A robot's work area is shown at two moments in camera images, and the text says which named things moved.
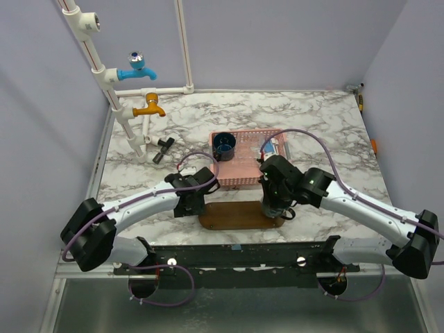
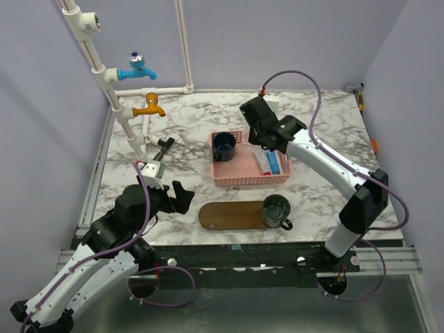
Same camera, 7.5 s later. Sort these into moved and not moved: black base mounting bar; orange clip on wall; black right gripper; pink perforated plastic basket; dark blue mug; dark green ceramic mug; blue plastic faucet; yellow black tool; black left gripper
Moved: black right gripper; dark green ceramic mug; black left gripper
Not moved: dark blue mug; orange clip on wall; black base mounting bar; pink perforated plastic basket; yellow black tool; blue plastic faucet
